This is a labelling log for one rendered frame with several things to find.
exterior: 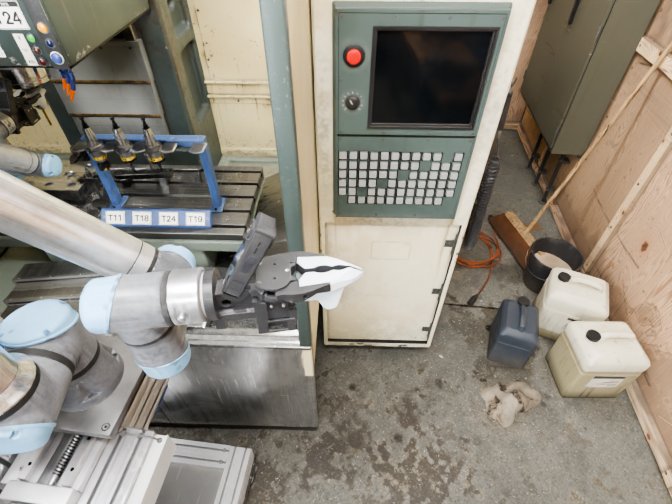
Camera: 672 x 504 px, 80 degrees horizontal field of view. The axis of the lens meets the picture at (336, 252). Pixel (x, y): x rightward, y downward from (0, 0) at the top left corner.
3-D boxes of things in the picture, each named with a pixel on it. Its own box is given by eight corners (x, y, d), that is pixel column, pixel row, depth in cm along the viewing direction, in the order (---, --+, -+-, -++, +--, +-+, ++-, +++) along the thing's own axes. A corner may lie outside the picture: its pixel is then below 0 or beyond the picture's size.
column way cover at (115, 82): (172, 148, 208) (137, 42, 171) (82, 147, 209) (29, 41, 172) (175, 143, 211) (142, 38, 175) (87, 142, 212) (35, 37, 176)
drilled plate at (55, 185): (83, 200, 170) (77, 190, 167) (16, 198, 171) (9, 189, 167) (106, 170, 187) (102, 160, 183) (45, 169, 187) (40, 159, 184)
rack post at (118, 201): (120, 211, 171) (90, 149, 150) (107, 211, 171) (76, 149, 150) (129, 197, 178) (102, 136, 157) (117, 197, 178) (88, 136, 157)
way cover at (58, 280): (217, 340, 158) (208, 317, 146) (-6, 335, 160) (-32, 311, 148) (233, 283, 179) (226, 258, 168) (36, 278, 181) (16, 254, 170)
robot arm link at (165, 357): (198, 321, 70) (181, 280, 62) (190, 381, 62) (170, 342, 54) (152, 326, 69) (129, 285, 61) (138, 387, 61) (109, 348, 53)
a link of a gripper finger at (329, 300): (361, 296, 58) (298, 303, 57) (362, 265, 55) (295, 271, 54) (365, 311, 56) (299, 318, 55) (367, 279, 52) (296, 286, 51)
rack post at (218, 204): (221, 213, 170) (205, 151, 149) (209, 213, 170) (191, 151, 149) (227, 199, 177) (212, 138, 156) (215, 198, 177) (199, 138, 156)
